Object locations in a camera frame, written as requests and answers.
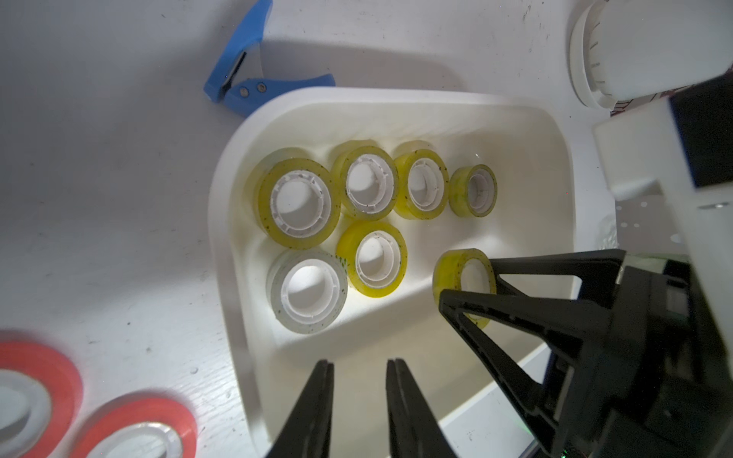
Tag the clear white core tape roll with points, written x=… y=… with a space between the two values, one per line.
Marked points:
x=306 y=290

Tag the yellow core transparent tape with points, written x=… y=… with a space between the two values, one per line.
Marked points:
x=473 y=191

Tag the white utensil holder cup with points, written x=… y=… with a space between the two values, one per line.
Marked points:
x=621 y=50

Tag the blue plastic clip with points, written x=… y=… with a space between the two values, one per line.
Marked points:
x=237 y=81

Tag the red core tape roll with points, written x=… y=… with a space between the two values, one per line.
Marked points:
x=41 y=395
x=134 y=416

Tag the yellow core tape roll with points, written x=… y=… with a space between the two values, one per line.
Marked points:
x=366 y=179
x=423 y=182
x=464 y=270
x=375 y=255
x=294 y=199

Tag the white storage box tray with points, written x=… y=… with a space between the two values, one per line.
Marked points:
x=534 y=215

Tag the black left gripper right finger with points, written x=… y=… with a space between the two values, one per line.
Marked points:
x=413 y=429

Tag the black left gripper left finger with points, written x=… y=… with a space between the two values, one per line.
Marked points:
x=307 y=430

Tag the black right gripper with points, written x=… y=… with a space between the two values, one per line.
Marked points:
x=635 y=367

